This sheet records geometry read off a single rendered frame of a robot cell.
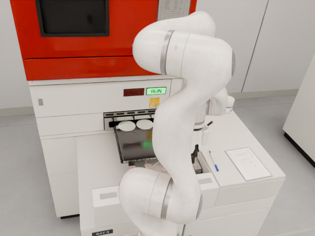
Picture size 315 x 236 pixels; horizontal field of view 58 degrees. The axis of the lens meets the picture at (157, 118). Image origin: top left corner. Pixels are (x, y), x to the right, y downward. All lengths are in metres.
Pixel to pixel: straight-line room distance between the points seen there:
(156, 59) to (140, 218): 0.45
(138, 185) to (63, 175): 1.23
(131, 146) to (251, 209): 0.69
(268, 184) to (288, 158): 1.76
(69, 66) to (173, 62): 0.90
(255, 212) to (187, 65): 1.15
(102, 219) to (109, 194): 0.11
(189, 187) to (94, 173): 0.85
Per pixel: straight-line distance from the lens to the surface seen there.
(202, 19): 0.72
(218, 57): 0.59
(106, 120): 1.66
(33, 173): 2.74
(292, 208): 2.76
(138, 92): 1.60
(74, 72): 1.45
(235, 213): 1.54
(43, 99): 1.59
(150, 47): 0.61
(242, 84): 3.87
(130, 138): 1.58
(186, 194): 0.73
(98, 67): 1.44
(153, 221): 0.86
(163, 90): 1.63
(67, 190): 2.06
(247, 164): 1.46
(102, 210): 1.22
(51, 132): 1.72
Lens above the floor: 1.91
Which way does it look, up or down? 36 degrees down
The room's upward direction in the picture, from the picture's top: 6 degrees clockwise
